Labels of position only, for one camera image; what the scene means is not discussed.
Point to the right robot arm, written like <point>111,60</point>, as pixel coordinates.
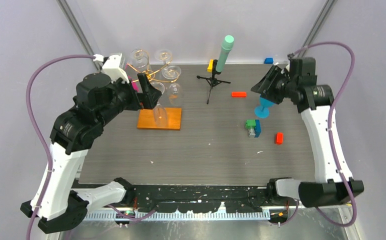
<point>293,119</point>

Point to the orange wooden rack base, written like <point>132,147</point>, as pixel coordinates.
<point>146,120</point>

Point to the mint green microphone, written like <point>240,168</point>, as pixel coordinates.
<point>226,47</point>

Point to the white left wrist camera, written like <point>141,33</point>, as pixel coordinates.
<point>113,66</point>

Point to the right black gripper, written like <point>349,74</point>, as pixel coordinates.
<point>267,83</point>

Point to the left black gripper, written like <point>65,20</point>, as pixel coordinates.
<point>148,98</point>

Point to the yellow small block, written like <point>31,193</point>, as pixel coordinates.
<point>210,66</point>

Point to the blue plastic wine glass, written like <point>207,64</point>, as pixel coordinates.
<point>263,110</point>

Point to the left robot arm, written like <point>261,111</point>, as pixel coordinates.
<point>98,101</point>

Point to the blue small block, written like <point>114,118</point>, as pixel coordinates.
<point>268,60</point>

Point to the gold wire glass rack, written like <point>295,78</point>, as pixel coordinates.
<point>152,74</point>

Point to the orange flat block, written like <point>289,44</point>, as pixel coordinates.
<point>239,94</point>

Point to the pink plastic wine glass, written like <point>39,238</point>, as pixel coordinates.
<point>134,84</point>

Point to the stacked lego brick block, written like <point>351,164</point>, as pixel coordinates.
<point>253,127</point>

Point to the red small block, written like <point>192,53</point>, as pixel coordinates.
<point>279,138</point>

